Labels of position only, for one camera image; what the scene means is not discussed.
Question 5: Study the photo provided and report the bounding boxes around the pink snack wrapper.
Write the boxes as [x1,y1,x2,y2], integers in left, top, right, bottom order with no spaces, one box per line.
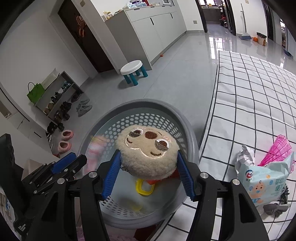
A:
[85,136,108,173]

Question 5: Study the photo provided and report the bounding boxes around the baby wipes packet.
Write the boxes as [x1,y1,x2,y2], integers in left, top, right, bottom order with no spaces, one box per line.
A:
[238,153,294,206]

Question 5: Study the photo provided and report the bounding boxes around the yellow plastic ring lid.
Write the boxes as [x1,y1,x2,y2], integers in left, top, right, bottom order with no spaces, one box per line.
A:
[135,179,154,196]

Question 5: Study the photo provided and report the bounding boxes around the beige plush monkey face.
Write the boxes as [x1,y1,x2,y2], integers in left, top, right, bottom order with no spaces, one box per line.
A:
[115,125,180,180]

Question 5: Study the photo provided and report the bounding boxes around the small trash bin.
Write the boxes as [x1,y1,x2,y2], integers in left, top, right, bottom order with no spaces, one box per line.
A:
[257,32,267,46]

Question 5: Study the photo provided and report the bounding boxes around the dark grey cloth scrap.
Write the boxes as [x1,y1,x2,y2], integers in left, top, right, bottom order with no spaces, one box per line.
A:
[262,180,292,218]

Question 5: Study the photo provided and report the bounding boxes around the pink slipper near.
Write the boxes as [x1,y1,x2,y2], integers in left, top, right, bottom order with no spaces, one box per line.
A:
[58,141,72,154]

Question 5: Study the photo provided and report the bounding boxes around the pink slipper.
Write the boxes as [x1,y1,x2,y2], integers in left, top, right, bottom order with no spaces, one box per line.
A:
[58,141,72,154]
[61,130,74,141]

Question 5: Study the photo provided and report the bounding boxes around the pink slipper far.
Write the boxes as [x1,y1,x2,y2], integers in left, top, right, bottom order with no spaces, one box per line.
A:
[61,130,74,141]

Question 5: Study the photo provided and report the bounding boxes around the crumpled white paper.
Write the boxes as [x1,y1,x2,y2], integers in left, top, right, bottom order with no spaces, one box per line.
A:
[234,145,255,175]

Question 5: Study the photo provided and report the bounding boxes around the grey perforated laundry basket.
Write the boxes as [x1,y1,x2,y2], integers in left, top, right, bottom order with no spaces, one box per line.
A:
[79,99,199,229]

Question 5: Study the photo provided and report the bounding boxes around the grey sneakers pair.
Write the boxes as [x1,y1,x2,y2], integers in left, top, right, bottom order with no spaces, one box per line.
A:
[76,99,92,117]

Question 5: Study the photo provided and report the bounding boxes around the pink plastic fan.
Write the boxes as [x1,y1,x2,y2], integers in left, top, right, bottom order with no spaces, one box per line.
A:
[259,135,292,167]

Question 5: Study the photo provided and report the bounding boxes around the shoe rack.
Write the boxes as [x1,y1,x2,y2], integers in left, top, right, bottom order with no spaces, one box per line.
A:
[34,71,84,129]

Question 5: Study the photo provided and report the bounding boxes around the green handbag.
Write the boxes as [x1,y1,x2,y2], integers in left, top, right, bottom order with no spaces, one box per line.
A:
[27,82,45,104]

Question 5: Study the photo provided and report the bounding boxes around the white stool teal legs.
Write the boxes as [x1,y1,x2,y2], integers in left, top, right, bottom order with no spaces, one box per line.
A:
[120,60,148,86]

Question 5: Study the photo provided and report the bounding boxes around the grey sideboard cabinet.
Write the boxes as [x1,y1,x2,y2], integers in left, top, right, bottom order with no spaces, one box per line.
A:
[105,1,187,70]

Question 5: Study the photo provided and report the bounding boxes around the blue dustpan with broom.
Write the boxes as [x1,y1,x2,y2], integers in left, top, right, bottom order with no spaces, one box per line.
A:
[239,4,252,41]

